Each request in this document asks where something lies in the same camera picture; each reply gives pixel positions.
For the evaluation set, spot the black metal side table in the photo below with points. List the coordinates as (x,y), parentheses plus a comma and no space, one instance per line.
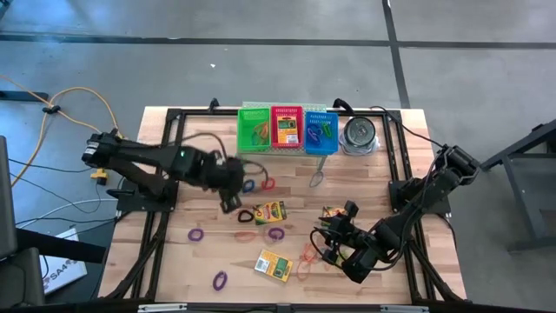
(521,195)

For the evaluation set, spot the blue plastic basket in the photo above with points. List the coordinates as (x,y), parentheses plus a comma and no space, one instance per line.
(321,148)

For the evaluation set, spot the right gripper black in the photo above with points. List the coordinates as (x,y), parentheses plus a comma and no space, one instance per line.
(360,243)

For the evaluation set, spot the black flat bar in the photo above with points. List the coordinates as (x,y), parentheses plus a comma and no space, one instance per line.
(61,247)

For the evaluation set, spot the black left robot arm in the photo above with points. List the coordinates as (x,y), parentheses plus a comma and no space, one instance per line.
(143,154)

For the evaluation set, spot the blue rubber band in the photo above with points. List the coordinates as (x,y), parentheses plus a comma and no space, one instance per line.
(310,180)
(255,141)

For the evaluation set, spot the green plastic basket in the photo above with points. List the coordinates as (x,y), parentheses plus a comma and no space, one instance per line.
(245,117)

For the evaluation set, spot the dark grey equipment stand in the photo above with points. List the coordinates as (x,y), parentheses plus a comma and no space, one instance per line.
(6,195)

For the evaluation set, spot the white cardboard box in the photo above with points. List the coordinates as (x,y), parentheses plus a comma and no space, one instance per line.
(65,269)

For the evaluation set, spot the black floor bar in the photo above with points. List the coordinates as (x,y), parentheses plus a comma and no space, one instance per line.
(24,95)

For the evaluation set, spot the silver metal bracket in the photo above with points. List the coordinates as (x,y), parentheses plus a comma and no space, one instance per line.
(404,309)
(160,308)

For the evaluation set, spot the black frame clamp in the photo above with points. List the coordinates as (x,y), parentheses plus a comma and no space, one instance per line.
(213,105)
(343,104)

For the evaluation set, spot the yellow Crayola crayon box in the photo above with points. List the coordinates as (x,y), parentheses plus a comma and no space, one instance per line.
(270,212)
(273,265)
(287,130)
(330,211)

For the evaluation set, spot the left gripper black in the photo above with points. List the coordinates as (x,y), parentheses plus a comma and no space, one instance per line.
(223,174)

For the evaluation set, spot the red plastic basket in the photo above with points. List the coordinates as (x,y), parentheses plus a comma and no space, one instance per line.
(274,111)

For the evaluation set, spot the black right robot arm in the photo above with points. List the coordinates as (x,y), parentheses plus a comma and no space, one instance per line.
(417,203)

